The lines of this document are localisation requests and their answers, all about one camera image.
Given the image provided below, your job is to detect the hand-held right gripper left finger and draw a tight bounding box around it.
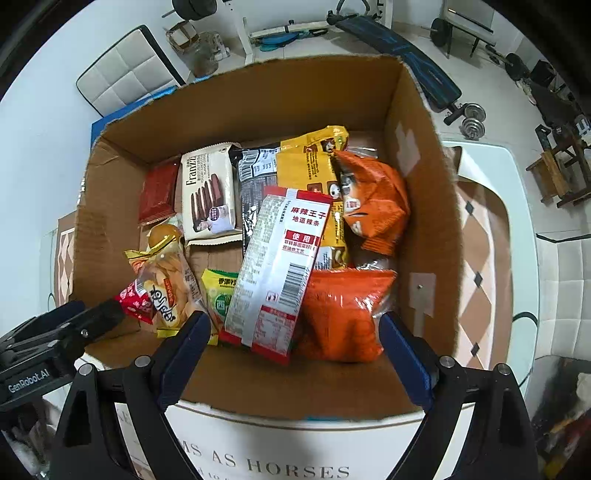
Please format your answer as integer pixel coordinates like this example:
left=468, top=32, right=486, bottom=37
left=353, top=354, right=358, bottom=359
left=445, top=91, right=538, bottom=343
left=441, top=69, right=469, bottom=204
left=48, top=310, right=213, bottom=480

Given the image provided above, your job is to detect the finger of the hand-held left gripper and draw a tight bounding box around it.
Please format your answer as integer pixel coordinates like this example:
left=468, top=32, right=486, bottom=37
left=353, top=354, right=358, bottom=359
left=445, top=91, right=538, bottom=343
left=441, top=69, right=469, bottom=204
left=54, top=298, right=127, bottom=352
left=7, top=301, right=87, bottom=342

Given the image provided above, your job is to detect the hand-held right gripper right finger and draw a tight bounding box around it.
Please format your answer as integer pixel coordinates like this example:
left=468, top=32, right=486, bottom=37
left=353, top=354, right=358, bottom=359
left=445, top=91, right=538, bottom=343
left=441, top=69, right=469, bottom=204
left=379, top=311, right=541, bottom=480

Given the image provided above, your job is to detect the small red snack packet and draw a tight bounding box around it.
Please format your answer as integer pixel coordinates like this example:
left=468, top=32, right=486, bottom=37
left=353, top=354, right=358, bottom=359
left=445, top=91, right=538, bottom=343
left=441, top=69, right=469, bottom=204
left=114, top=277, right=158, bottom=326

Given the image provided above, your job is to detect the yellow bread packet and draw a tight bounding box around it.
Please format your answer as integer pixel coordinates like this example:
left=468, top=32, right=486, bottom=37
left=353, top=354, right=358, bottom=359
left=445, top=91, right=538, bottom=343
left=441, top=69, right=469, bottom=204
left=123, top=240, right=219, bottom=346

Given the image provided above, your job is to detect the green bubble gum packet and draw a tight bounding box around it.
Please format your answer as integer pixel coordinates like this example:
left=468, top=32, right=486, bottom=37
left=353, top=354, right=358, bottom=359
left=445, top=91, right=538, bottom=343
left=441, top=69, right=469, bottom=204
left=201, top=268, right=242, bottom=329

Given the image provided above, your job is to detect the large orange snack packet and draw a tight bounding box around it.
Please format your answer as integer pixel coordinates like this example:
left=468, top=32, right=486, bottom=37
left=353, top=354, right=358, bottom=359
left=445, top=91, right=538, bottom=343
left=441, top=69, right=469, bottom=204
left=292, top=268, right=399, bottom=365

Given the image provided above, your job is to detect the clear braised egg packet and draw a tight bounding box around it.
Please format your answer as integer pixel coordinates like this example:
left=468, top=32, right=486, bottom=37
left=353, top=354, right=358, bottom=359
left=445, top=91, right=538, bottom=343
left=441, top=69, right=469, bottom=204
left=146, top=223, right=186, bottom=254

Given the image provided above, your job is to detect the red and white snack packet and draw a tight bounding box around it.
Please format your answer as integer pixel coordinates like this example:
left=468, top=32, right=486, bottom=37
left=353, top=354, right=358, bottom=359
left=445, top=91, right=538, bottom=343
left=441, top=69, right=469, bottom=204
left=218, top=186, right=336, bottom=366

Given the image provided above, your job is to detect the dark red snack packet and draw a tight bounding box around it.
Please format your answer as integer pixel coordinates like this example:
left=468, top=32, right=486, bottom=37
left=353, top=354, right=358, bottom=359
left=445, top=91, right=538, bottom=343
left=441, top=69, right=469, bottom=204
left=137, top=161, right=182, bottom=227

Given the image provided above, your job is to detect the cardboard box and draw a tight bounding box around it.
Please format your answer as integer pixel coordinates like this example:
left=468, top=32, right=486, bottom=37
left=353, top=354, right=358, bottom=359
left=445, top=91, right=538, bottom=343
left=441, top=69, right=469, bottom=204
left=69, top=54, right=465, bottom=422

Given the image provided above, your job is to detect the white chocolate biscuit packet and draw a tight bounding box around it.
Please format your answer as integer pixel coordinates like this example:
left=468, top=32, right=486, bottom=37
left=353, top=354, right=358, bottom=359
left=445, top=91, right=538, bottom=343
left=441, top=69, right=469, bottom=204
left=179, top=141, right=243, bottom=248

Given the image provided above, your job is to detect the white cushioned chair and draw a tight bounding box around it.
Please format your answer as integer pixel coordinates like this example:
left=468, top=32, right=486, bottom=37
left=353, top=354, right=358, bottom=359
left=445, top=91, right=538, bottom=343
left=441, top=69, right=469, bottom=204
left=534, top=232, right=591, bottom=361

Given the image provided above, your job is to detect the black snack packet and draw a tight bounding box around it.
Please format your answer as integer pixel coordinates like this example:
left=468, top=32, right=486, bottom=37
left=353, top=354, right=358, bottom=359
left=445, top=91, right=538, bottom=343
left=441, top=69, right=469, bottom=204
left=229, top=146, right=283, bottom=260

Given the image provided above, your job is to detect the yellow cartoon snack packet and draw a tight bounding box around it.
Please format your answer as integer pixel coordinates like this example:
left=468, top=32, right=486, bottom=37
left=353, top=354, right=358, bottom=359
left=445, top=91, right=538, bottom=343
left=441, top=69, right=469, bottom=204
left=275, top=124, right=350, bottom=271

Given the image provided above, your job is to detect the wooden stool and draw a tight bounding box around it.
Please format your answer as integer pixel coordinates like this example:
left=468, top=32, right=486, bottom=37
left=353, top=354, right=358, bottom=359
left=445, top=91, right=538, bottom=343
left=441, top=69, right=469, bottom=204
left=526, top=137, right=591, bottom=209

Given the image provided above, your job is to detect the chrome dumbbell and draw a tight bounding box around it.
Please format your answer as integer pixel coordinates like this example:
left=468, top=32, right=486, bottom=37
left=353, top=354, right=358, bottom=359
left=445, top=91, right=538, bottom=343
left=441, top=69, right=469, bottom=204
left=461, top=103, right=488, bottom=140

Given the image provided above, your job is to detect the white padded chair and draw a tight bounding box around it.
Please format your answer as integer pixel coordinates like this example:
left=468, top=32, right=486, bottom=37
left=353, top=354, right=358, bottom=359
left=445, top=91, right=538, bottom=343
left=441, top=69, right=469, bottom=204
left=76, top=25, right=186, bottom=117

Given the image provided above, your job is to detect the glass jar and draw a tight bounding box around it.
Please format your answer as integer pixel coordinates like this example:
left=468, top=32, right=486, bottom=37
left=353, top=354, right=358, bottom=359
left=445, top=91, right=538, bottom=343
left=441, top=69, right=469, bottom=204
left=190, top=30, right=221, bottom=78

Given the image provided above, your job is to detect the blue weight bench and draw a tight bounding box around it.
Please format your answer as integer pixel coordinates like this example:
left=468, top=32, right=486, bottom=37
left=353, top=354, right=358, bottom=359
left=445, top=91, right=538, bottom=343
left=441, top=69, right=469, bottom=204
left=327, top=10, right=463, bottom=126

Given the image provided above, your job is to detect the white exercise machine frame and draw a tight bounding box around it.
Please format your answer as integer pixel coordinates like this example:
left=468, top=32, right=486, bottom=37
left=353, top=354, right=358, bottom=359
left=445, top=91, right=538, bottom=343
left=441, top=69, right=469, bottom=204
left=230, top=0, right=334, bottom=66

